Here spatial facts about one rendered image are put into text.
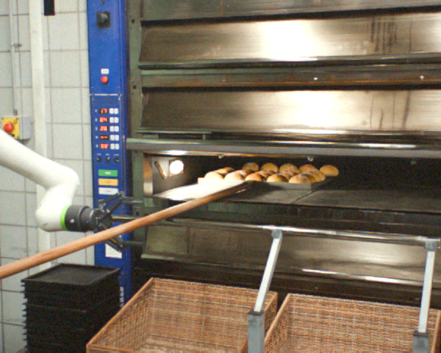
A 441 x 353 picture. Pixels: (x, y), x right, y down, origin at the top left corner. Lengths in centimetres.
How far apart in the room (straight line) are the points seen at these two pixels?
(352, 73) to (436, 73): 28
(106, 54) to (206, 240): 85
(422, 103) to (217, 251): 96
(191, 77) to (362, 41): 68
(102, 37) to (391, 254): 141
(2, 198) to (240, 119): 121
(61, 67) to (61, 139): 30
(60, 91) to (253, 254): 108
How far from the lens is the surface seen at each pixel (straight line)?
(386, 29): 261
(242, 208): 277
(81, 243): 204
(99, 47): 298
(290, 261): 273
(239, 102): 275
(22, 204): 329
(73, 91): 308
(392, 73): 259
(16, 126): 317
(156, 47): 288
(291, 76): 267
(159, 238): 295
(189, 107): 283
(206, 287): 286
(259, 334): 219
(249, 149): 257
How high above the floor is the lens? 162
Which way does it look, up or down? 7 degrees down
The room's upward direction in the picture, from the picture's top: straight up
